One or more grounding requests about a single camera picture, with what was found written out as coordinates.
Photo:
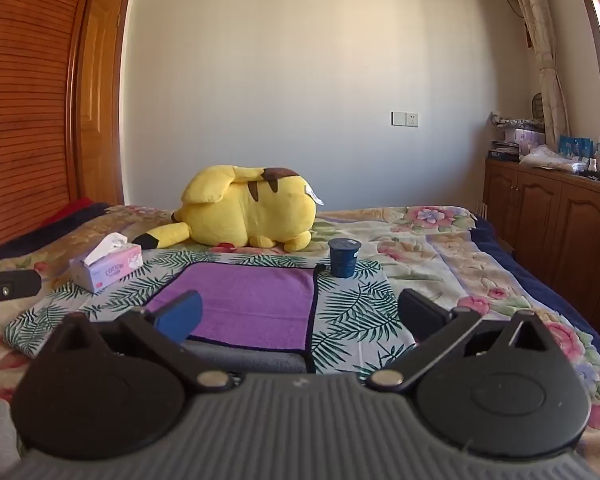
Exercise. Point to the palm leaf printed cloth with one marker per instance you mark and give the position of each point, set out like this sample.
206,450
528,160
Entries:
352,310

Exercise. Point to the red cloth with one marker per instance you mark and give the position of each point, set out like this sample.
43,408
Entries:
70,212

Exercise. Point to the blue cup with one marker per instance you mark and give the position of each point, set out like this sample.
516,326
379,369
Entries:
344,260

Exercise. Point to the grey towel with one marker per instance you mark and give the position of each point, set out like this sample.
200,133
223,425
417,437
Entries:
250,358

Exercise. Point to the purple towel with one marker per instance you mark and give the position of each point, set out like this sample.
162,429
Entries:
250,305

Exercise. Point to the yellow plush toy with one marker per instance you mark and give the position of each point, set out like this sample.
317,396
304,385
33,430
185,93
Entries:
250,210

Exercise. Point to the pink tissue box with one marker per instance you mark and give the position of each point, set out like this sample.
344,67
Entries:
115,271

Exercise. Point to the blue printed boxes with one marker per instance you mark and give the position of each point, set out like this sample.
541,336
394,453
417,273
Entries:
576,147

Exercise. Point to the woven hand fan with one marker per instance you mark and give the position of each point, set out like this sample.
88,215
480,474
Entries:
539,105

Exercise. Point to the wooden cabinet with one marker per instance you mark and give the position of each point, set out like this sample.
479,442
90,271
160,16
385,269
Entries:
555,220

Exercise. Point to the white cloth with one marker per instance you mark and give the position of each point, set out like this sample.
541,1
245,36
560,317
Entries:
0,435

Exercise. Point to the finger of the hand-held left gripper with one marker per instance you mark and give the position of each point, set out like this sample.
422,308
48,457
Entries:
15,283

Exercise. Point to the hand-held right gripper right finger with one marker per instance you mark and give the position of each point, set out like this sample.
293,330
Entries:
422,316

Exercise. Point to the small white bottle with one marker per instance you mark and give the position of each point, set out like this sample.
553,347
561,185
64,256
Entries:
592,166

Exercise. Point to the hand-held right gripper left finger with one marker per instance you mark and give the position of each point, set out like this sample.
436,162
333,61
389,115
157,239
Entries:
180,317

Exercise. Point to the navy blue blanket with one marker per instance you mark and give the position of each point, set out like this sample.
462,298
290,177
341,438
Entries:
530,282

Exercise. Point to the clear plastic bag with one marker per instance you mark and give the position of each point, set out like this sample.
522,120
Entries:
547,157

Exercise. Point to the white wall outlet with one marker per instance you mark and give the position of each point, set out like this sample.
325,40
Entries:
405,119

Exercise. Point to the wooden slatted wardrobe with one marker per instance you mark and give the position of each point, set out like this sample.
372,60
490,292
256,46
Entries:
25,100

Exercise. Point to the floral storage box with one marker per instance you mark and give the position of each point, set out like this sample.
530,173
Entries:
517,121

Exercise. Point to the beige patterned curtain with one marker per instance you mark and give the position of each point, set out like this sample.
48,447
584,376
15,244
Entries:
542,50

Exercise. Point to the stack of books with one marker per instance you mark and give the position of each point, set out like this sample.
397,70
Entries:
503,152

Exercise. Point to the wooden door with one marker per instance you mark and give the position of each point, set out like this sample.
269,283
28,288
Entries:
100,110

